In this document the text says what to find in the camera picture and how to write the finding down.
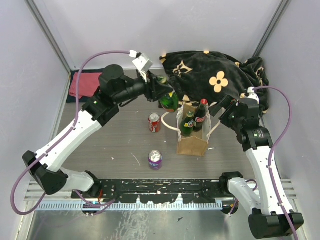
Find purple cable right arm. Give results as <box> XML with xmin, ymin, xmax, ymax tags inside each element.
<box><xmin>251</xmin><ymin>86</ymin><xmax>301</xmax><ymax>240</ymax></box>

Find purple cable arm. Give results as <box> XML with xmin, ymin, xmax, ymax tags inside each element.
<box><xmin>10</xmin><ymin>50</ymin><xmax>136</xmax><ymax>216</ymax></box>
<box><xmin>251</xmin><ymin>86</ymin><xmax>301</xmax><ymax>240</ymax></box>

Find white slotted cable duct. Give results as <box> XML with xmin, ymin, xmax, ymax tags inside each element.
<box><xmin>36</xmin><ymin>200</ymin><xmax>223</xmax><ymax>211</ymax></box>

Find pink folded cloth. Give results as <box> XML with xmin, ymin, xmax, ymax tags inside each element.
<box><xmin>69</xmin><ymin>72</ymin><xmax>101</xmax><ymax>99</ymax></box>

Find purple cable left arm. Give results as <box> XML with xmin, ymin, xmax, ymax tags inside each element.
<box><xmin>10</xmin><ymin>50</ymin><xmax>136</xmax><ymax>216</ymax></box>

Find green bottle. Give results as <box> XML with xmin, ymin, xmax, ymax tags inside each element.
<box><xmin>157</xmin><ymin>76</ymin><xmax>179</xmax><ymax>113</ymax></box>
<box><xmin>179</xmin><ymin>111</ymin><xmax>194</xmax><ymax>137</ymax></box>

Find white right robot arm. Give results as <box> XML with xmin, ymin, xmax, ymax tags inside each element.
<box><xmin>209</xmin><ymin>93</ymin><xmax>304</xmax><ymax>240</ymax></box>

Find purple soda can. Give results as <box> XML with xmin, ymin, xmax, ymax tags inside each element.
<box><xmin>148</xmin><ymin>150</ymin><xmax>163</xmax><ymax>170</ymax></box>

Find black mounting base rail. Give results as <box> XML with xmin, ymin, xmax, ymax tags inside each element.
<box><xmin>71</xmin><ymin>177</ymin><xmax>250</xmax><ymax>205</ymax></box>

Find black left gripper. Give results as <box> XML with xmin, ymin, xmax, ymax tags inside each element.
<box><xmin>114</xmin><ymin>70</ymin><xmax>174</xmax><ymax>104</ymax></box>

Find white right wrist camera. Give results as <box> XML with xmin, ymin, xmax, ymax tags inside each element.
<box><xmin>246</xmin><ymin>87</ymin><xmax>259</xmax><ymax>103</ymax></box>

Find glass cola bottle red cap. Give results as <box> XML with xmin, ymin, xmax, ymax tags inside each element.
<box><xmin>193</xmin><ymin>98</ymin><xmax>208</xmax><ymax>132</ymax></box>

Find black floral fleece blanket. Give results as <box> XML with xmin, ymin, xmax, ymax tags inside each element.
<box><xmin>159</xmin><ymin>51</ymin><xmax>270</xmax><ymax>106</ymax></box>

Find dark teal folded cloth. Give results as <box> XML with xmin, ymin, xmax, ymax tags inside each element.
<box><xmin>66</xmin><ymin>68</ymin><xmax>103</xmax><ymax>103</ymax></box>

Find burlap canvas cat-print bag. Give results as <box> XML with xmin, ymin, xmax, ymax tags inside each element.
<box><xmin>161</xmin><ymin>103</ymin><xmax>221</xmax><ymax>157</ymax></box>

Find aluminium frame rail front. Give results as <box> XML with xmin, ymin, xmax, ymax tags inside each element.
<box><xmin>24</xmin><ymin>179</ymin><xmax>297</xmax><ymax>202</ymax></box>

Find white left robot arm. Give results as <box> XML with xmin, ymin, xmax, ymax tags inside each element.
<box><xmin>22</xmin><ymin>64</ymin><xmax>173</xmax><ymax>198</ymax></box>

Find red cola can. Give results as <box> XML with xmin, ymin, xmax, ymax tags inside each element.
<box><xmin>148</xmin><ymin>112</ymin><xmax>161</xmax><ymax>133</ymax></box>

